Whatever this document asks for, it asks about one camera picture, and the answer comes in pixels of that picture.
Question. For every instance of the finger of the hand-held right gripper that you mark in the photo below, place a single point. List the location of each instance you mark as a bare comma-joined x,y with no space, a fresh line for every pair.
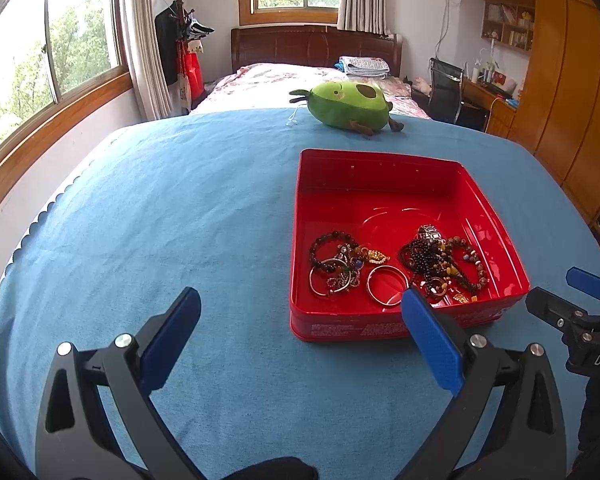
547,307
587,281

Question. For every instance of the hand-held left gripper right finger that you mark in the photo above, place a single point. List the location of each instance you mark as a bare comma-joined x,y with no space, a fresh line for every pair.
430,340

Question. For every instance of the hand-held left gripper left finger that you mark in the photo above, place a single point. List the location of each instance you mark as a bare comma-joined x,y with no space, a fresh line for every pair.
172,340

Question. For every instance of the gold pendant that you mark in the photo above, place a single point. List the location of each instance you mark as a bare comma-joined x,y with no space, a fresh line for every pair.
461,298

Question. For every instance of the thin engraved silver bangle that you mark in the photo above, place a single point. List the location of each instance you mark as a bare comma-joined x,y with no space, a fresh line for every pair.
370,287

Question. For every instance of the silver metal watch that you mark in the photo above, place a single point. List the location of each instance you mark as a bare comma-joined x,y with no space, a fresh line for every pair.
429,234

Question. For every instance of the red tin box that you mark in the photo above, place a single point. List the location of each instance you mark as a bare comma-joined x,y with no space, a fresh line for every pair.
395,195

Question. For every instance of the wooden desk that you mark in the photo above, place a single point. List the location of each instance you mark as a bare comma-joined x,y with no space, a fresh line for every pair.
500,115

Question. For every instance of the wooden wardrobe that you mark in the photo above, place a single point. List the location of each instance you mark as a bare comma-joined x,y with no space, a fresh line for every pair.
565,85

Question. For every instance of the black office chair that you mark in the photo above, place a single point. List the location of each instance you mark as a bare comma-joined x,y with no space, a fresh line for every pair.
445,85

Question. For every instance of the green avocado plush toy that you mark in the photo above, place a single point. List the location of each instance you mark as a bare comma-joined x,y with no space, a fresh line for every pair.
345,105

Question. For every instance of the pink soft toy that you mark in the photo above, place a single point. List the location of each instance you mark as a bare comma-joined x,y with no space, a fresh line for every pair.
421,85

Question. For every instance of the red bag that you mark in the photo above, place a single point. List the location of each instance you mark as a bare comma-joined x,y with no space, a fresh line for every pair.
194,75

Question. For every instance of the bed with pink bedding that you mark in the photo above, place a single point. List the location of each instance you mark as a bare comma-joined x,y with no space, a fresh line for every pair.
260,85

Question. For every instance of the folded patterned cloth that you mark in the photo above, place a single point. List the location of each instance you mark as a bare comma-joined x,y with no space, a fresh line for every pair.
365,65

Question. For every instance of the wooden coat rack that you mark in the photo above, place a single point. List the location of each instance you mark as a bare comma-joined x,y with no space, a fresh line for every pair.
167,45

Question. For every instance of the dark wooden headboard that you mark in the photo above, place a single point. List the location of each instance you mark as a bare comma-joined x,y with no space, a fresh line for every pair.
280,47

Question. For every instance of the wooden wall shelf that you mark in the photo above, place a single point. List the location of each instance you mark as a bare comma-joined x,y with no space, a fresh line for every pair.
507,25

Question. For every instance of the large wooden frame window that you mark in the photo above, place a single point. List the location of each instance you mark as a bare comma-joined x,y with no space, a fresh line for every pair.
80,35

